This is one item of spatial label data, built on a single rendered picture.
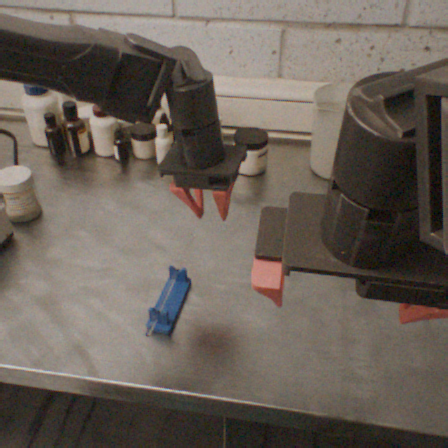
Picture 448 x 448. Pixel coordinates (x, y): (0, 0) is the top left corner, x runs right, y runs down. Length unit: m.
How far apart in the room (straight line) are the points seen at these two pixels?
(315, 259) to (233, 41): 0.78
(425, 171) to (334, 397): 0.43
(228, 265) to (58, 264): 0.26
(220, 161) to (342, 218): 0.33
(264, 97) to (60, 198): 0.46
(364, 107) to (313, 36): 0.78
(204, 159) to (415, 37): 0.59
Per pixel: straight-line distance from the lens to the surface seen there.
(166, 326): 0.66
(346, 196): 0.27
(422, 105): 0.22
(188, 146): 0.57
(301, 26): 1.03
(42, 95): 1.06
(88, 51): 0.49
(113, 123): 0.99
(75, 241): 0.82
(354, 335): 0.68
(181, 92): 0.54
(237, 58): 1.05
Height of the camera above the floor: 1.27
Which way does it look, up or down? 39 degrees down
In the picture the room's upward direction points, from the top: straight up
